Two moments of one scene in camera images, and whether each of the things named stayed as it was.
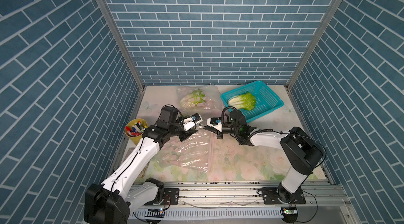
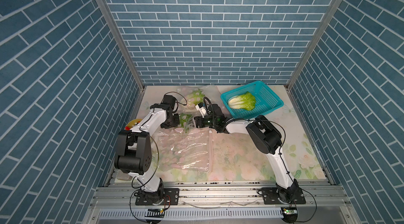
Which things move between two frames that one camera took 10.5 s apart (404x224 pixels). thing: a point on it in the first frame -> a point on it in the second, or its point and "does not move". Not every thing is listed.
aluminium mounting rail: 245,194 does not move
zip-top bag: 195,153 does not move
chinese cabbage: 245,101 does not move
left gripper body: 185,135 -> 174,121
